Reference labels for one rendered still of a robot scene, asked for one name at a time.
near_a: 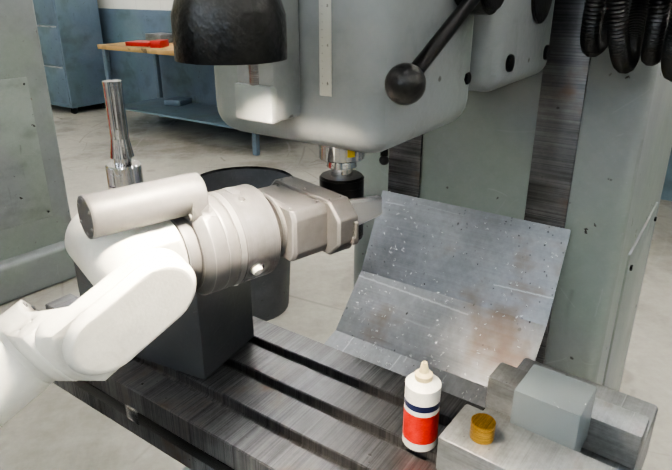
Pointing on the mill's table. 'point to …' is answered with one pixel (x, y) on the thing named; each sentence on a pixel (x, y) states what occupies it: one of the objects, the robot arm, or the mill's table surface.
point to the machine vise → (498, 406)
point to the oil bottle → (421, 409)
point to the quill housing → (366, 57)
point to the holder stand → (200, 330)
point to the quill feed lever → (410, 80)
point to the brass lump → (482, 428)
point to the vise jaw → (505, 449)
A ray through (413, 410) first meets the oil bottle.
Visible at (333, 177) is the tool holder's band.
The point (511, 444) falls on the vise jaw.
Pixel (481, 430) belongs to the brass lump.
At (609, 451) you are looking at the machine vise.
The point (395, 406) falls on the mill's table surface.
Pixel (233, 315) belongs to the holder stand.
